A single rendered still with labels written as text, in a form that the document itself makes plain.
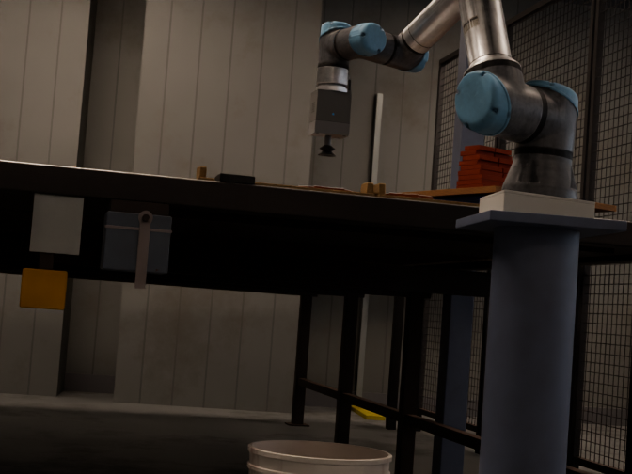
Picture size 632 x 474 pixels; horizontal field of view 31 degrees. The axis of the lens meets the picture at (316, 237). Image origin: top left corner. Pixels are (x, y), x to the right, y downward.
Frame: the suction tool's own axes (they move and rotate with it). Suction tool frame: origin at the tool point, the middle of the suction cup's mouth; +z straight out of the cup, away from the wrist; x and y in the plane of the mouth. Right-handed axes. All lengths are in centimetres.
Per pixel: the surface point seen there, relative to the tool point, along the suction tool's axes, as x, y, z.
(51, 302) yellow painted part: 23, 62, 39
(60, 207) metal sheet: 21, 61, 20
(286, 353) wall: -456, -102, 65
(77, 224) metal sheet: 21, 58, 23
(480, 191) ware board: -39, -56, 0
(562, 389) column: 58, -35, 49
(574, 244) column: 58, -36, 20
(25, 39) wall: -494, 75, -124
